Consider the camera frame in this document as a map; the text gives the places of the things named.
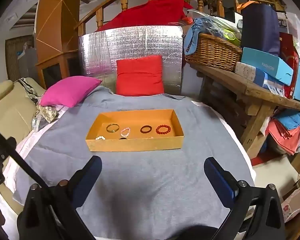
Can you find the wicker basket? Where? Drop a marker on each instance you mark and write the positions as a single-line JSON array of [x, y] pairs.
[[212, 52]]

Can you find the grey blanket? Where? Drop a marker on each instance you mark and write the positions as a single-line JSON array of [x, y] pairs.
[[140, 180]]

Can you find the wooden shelf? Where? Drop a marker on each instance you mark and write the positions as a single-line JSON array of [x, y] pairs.
[[255, 90]]

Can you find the orange wooden cabinet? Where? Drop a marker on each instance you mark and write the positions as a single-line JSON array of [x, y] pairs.
[[55, 25]]

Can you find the gold bangle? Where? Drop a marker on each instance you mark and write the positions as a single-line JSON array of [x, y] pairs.
[[112, 132]]

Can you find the silver foil panel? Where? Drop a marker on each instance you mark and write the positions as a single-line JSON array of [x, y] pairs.
[[140, 42]]

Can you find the wooden stair railing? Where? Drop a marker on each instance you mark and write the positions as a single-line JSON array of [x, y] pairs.
[[125, 1]]

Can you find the floral paper bag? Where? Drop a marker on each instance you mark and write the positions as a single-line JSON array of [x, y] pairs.
[[293, 202]]

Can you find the patterned cloth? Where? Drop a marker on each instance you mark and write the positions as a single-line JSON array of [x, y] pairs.
[[46, 112]]

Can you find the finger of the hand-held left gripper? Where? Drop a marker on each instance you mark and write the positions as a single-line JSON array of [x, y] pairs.
[[20, 158]]

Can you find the white patterned box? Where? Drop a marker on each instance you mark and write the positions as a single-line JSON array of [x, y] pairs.
[[247, 72]]

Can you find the beige sofa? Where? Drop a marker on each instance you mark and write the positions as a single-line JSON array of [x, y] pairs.
[[7, 105]]

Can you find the large red cushion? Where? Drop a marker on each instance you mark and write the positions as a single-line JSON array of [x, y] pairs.
[[150, 13]]

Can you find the blue cloth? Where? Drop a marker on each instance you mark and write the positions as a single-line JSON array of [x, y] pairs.
[[192, 37]]

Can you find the red gift box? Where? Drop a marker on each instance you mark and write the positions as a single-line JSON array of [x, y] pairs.
[[288, 55]]

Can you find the dark brown bangle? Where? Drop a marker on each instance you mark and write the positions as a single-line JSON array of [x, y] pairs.
[[141, 129]]

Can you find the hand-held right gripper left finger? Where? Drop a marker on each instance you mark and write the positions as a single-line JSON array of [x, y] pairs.
[[88, 181]]

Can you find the blue cardboard box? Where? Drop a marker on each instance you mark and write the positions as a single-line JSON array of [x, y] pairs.
[[267, 66]]

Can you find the small red cushion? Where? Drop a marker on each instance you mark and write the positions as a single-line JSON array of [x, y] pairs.
[[140, 77]]

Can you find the orange cardboard box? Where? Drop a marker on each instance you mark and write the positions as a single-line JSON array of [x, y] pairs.
[[135, 145]]

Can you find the navy fabric bag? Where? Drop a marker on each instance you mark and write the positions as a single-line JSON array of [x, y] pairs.
[[260, 27]]

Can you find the pink cushion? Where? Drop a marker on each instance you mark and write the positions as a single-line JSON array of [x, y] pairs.
[[67, 91]]

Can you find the stack of folded cloths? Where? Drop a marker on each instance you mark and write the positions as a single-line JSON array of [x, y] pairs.
[[285, 132]]

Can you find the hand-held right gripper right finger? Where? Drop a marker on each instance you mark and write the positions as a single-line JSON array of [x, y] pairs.
[[218, 180]]

